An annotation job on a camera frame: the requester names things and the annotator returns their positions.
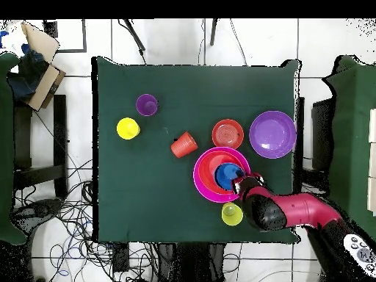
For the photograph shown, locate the black box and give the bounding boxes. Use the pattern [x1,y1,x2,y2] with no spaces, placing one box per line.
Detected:
[311,98,336,171]

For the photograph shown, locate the bright yellow cup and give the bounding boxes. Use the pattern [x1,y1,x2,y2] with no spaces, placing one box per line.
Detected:
[116,117,141,141]

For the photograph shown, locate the black stool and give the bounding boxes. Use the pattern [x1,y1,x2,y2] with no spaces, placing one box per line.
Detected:
[12,93,69,199]

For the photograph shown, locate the purple bowl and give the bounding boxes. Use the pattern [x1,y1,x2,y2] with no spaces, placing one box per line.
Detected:
[248,110,298,159]

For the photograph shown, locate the cardboard box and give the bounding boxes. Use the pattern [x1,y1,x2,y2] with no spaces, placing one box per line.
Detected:
[7,21,67,112]

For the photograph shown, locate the black pedestal foot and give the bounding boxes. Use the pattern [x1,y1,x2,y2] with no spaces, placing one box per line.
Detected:
[11,198,64,233]

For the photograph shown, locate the green-covered side table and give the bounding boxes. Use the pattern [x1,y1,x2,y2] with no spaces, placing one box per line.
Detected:
[319,54,376,240]
[0,51,27,246]

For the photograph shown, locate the dark green tablecloth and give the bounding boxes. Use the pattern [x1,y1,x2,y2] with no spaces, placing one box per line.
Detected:
[92,56,302,245]

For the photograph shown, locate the dark blue cloth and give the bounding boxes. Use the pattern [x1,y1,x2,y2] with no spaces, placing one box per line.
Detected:
[7,43,49,102]

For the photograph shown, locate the black tripod leg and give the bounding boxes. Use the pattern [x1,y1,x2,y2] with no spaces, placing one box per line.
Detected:
[117,18,147,64]
[209,18,219,47]

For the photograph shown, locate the large orange bowl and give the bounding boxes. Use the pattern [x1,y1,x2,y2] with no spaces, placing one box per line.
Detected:
[197,150,249,196]

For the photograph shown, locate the tangle of floor cables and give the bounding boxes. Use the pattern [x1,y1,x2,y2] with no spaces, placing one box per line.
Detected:
[12,158,165,282]

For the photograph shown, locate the large pink bowl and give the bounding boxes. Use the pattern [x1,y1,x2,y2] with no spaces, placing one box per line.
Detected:
[192,146,252,204]

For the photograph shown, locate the pale yellow cup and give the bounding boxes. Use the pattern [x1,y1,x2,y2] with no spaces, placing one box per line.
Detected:
[220,201,244,227]

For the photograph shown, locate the small blue bowl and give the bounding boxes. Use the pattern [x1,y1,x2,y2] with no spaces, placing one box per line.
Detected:
[214,162,245,192]

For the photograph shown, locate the orange cup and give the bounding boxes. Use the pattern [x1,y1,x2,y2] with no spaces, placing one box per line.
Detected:
[170,131,199,159]

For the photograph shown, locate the white box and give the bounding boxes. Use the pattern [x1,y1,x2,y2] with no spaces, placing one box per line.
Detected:
[368,143,376,178]
[368,108,376,144]

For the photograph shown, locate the small orange bowl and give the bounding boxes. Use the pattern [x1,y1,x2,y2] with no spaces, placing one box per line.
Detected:
[211,118,245,150]

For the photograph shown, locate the purple cup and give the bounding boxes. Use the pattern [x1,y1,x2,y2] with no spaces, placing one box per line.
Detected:
[135,93,159,118]

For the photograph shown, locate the black square frame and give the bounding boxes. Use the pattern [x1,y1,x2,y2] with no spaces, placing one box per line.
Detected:
[43,18,87,54]

